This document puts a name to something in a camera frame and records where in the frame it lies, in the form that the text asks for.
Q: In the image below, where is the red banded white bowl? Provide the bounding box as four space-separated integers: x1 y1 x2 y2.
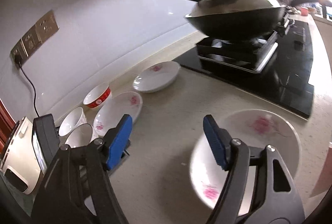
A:
83 83 112 109

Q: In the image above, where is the black glass gas stove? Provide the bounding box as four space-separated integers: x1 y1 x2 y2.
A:
174 19 314 119

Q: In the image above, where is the steel wok lid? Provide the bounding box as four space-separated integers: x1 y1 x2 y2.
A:
188 0 283 17

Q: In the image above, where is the white box appliance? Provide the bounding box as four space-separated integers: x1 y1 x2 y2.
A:
1 117 41 195

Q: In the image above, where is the large white floral plate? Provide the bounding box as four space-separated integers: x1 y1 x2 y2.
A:
190 109 302 209

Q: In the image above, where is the black wok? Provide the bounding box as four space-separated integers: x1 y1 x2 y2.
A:
185 0 331 41

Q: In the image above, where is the white bowl front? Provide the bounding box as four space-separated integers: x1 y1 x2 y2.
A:
65 123 99 148

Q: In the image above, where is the medium white floral plate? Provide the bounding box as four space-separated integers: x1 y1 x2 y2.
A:
93 92 143 137

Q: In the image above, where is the black power cable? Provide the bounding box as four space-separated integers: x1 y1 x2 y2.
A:
16 56 41 118

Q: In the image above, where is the gold wall socket panel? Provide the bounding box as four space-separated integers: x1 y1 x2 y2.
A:
11 10 59 67

